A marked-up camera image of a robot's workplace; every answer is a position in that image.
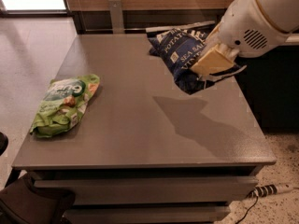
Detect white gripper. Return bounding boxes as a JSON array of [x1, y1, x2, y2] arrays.
[[191, 0, 294, 76]]

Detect blue potato chip bag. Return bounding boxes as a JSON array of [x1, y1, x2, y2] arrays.
[[146, 21, 246, 94]]

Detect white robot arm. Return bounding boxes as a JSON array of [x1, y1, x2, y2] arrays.
[[191, 0, 299, 77]]

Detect green rice chip bag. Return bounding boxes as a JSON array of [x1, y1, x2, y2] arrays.
[[30, 74, 100, 138]]

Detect white black power strip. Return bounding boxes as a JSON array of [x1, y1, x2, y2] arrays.
[[247, 183, 293, 198]]

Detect upper grey drawer front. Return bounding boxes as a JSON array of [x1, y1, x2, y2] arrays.
[[35, 176, 257, 205]]

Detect grey drawer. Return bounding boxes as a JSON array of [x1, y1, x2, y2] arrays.
[[64, 206, 230, 224], [35, 176, 257, 205]]

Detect lower grey drawer front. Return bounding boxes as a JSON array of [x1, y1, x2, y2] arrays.
[[64, 206, 230, 224]]

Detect dark brown chair seat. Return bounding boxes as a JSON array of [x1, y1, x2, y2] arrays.
[[0, 174, 76, 224]]

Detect left metal wall bracket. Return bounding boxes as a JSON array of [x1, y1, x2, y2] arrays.
[[108, 0, 125, 34]]

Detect black power cable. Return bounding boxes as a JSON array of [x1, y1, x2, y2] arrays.
[[234, 195, 260, 224]]

